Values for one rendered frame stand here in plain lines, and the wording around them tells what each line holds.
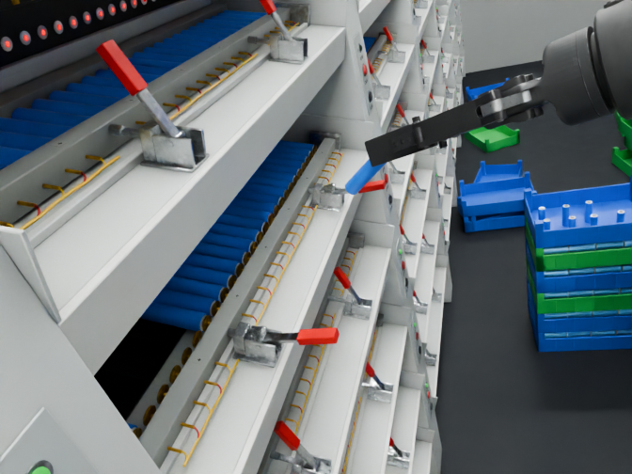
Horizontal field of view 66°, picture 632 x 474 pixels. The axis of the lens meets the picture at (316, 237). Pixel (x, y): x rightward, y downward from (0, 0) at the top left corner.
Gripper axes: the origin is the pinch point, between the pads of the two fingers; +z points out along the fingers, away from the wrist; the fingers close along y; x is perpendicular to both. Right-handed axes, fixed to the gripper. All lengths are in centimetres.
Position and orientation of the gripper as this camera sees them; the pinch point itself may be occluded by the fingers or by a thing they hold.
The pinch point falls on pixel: (400, 143)
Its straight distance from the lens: 55.8
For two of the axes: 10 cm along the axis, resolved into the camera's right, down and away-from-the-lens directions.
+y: -6.2, 2.8, -7.4
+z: -7.2, 1.7, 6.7
